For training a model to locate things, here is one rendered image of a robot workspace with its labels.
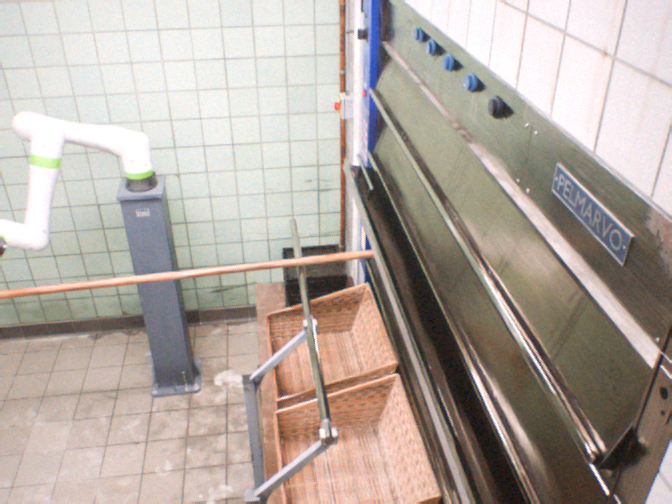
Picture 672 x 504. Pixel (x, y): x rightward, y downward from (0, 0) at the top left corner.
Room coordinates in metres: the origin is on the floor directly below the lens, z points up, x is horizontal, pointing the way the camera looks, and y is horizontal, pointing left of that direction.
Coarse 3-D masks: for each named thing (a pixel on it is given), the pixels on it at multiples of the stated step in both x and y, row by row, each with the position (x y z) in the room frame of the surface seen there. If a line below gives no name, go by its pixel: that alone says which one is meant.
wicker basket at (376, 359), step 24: (360, 288) 2.34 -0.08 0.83; (288, 312) 2.29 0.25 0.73; (336, 312) 2.33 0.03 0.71; (360, 312) 2.31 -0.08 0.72; (288, 336) 2.29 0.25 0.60; (336, 336) 2.30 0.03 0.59; (360, 336) 2.22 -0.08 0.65; (384, 336) 2.00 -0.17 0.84; (360, 360) 2.12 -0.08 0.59; (384, 360) 1.92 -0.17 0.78; (312, 384) 1.98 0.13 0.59; (336, 384) 1.78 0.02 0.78; (360, 384) 1.98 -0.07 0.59
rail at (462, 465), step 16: (352, 176) 2.21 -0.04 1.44; (368, 224) 1.85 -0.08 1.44; (384, 256) 1.64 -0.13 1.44; (400, 304) 1.39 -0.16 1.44; (416, 336) 1.25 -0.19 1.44; (416, 352) 1.20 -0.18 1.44; (432, 384) 1.08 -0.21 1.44; (432, 400) 1.04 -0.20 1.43; (448, 416) 0.98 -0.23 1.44; (448, 432) 0.93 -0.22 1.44; (464, 464) 0.85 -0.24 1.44; (464, 480) 0.81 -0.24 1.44; (480, 496) 0.77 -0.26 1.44
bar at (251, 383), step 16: (304, 272) 1.96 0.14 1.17; (304, 288) 1.85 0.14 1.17; (304, 304) 1.76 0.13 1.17; (304, 320) 1.68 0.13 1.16; (304, 336) 1.64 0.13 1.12; (288, 352) 1.64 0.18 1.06; (272, 368) 1.63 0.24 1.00; (320, 368) 1.43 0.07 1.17; (256, 384) 1.63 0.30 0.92; (320, 384) 1.36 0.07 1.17; (256, 400) 1.61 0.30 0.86; (320, 400) 1.30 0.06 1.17; (256, 416) 1.61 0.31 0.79; (320, 416) 1.24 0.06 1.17; (256, 432) 1.61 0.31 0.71; (320, 432) 1.18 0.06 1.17; (336, 432) 1.18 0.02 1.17; (256, 448) 1.61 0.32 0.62; (320, 448) 1.17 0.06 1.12; (256, 464) 1.60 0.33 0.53; (304, 464) 1.16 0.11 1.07; (256, 480) 1.60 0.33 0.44; (272, 480) 1.16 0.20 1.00; (256, 496) 1.14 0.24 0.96
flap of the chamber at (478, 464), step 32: (352, 192) 2.14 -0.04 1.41; (384, 192) 2.16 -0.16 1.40; (384, 224) 1.89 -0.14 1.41; (416, 288) 1.52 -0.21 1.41; (416, 320) 1.35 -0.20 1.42; (448, 352) 1.24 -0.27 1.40; (448, 384) 1.11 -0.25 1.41; (480, 416) 1.02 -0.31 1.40; (448, 448) 0.91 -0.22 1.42; (480, 448) 0.92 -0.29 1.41; (480, 480) 0.83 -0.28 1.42; (512, 480) 0.84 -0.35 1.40
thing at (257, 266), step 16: (320, 256) 2.01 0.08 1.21; (336, 256) 2.02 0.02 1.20; (352, 256) 2.02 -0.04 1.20; (368, 256) 2.04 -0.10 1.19; (176, 272) 1.91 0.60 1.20; (192, 272) 1.91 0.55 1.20; (208, 272) 1.92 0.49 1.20; (224, 272) 1.93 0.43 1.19; (240, 272) 1.94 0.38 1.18; (32, 288) 1.81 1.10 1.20; (48, 288) 1.82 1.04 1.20; (64, 288) 1.82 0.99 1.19; (80, 288) 1.83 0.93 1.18; (96, 288) 1.85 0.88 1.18
